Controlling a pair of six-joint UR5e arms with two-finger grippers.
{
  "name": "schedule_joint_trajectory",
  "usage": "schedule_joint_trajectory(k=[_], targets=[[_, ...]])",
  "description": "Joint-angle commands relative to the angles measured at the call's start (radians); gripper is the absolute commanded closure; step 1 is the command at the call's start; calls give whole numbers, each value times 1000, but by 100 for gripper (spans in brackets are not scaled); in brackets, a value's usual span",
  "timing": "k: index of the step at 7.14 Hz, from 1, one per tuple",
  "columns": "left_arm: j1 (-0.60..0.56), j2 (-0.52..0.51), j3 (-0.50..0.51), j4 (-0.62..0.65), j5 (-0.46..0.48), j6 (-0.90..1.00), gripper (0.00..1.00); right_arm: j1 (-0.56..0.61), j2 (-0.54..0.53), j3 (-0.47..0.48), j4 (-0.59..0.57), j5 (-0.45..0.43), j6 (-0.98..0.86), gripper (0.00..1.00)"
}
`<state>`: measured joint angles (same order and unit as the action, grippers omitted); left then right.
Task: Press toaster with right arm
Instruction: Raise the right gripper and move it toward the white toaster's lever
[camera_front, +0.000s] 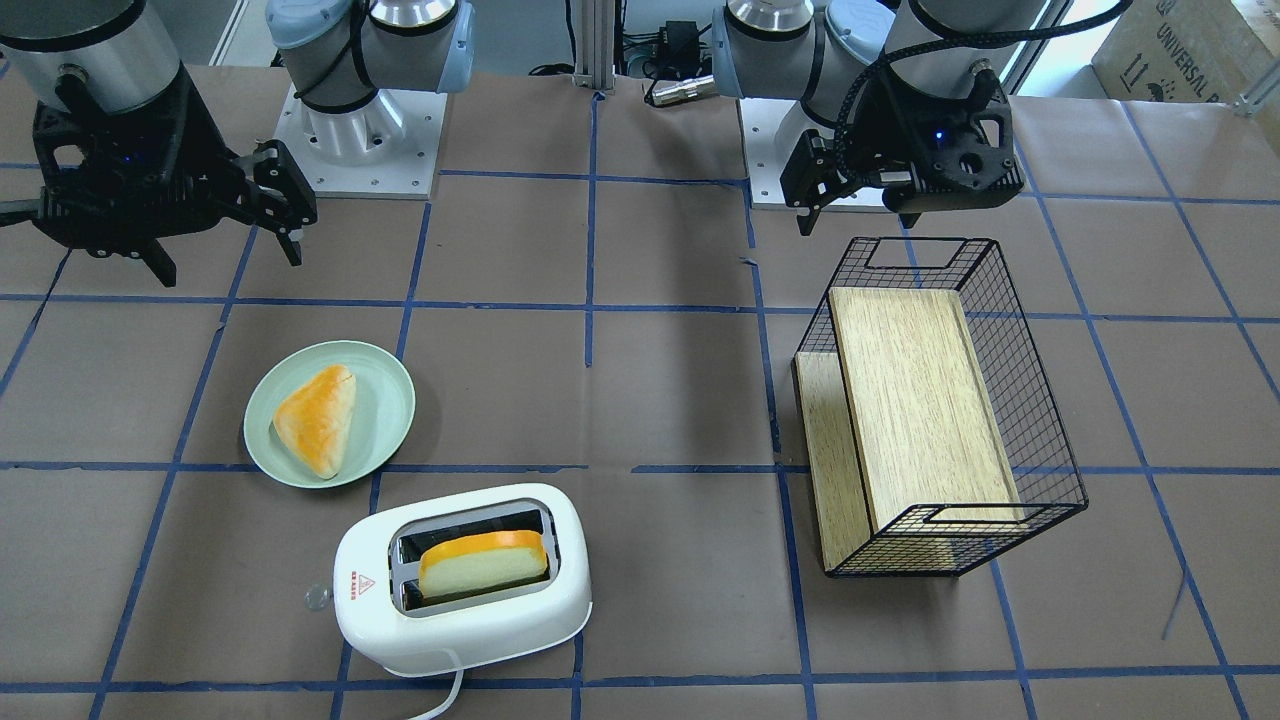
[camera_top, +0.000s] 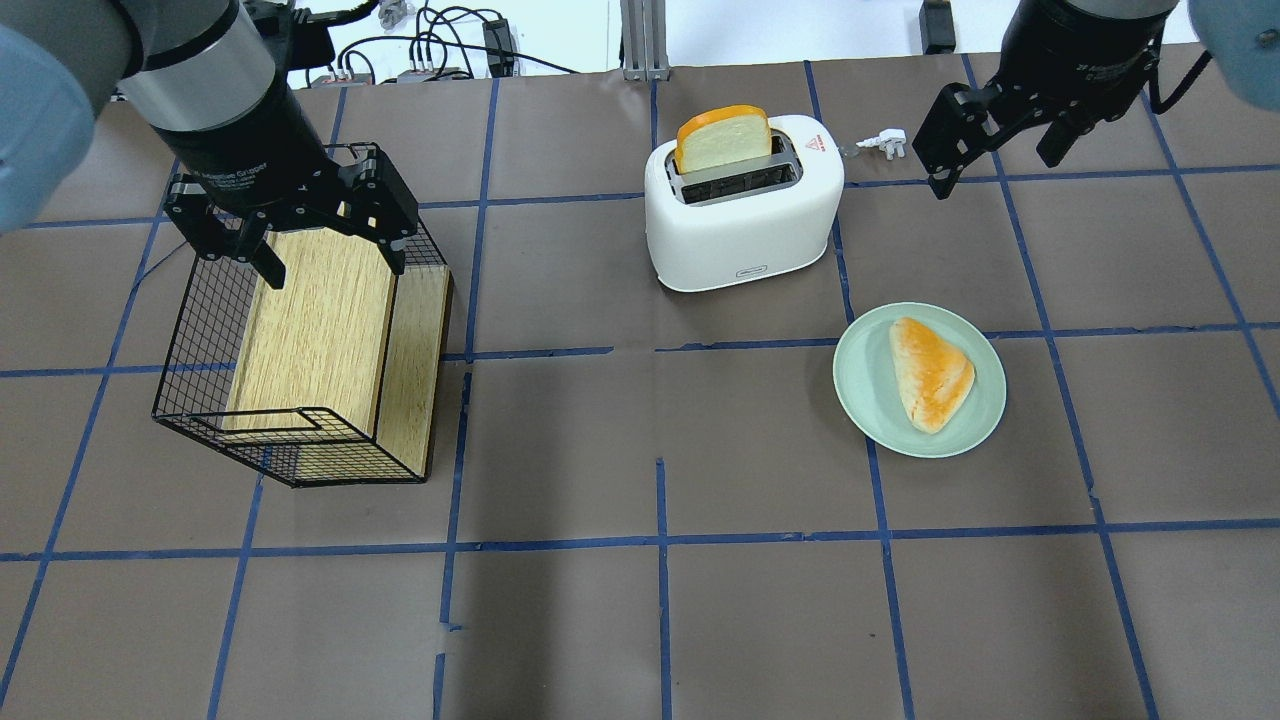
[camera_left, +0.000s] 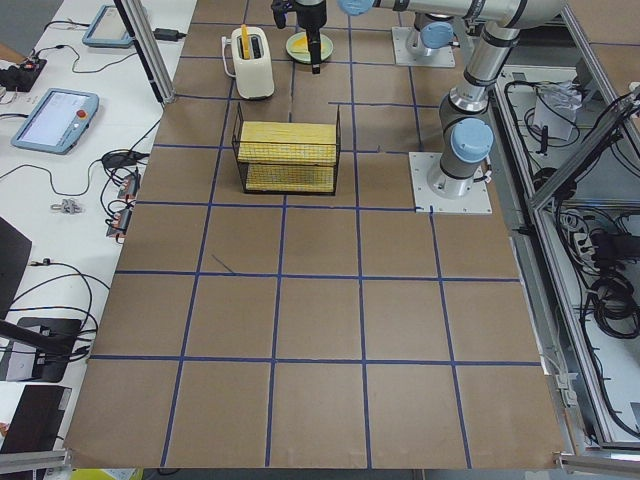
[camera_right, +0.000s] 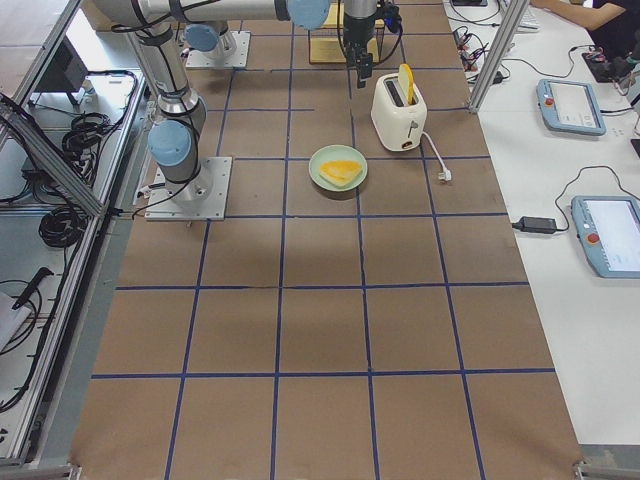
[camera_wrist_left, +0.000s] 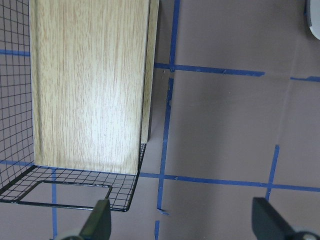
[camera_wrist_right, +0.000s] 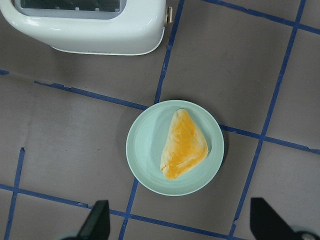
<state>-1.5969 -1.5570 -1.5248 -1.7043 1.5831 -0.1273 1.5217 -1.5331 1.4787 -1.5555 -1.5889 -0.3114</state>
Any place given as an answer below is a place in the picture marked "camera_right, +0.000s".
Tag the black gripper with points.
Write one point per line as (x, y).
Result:
(358, 31)

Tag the triangular bread on plate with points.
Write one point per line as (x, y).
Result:
(340, 172)

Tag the person in black shirt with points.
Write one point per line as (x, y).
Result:
(612, 25)

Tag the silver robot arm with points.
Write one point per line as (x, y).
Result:
(214, 39)
(173, 140)

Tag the far blue teach pendant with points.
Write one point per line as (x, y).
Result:
(570, 107)

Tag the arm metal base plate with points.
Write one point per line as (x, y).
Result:
(203, 198)
(238, 60)

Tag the black wire basket wooden shelf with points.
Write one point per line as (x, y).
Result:
(326, 47)

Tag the black power adapter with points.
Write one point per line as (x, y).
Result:
(538, 225)

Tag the bread slice in toaster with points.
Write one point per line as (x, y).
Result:
(406, 83)

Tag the near blue teach pendant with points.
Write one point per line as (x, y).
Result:
(608, 230)

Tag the aluminium frame post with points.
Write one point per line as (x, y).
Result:
(498, 48)

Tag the aluminium side frame rail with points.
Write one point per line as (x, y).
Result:
(46, 156)

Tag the white toaster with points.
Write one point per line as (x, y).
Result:
(398, 125)

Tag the light green plate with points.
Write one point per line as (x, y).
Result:
(336, 152)

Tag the blue teach pendant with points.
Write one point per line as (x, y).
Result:
(608, 230)
(570, 107)

